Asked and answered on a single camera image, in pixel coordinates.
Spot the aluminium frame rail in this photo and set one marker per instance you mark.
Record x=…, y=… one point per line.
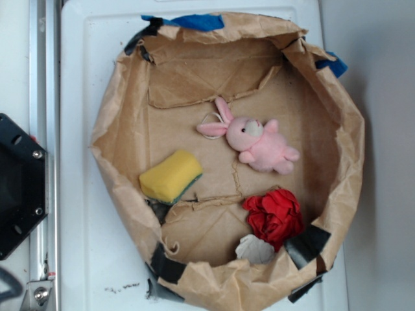
x=43, y=288

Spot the white plastic tray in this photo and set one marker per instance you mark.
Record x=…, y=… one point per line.
x=100, y=268

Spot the red crumpled cloth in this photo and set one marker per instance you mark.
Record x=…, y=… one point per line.
x=274, y=217

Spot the brown paper bag bin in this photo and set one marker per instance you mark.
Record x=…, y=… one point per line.
x=164, y=85

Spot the yellow and green sponge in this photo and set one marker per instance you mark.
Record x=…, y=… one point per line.
x=167, y=181

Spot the white crumpled paper ball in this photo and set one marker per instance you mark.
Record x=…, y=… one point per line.
x=255, y=250

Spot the pink plush bunny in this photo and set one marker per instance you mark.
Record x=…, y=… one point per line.
x=260, y=146

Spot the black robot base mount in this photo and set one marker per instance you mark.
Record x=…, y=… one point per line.
x=23, y=191

